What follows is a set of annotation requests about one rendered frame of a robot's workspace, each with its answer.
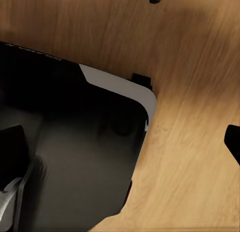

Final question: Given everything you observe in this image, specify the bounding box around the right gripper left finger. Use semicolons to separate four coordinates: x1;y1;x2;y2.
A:
0;125;26;184

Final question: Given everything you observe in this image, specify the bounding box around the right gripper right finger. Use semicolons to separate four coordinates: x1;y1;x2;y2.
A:
224;124;240;165

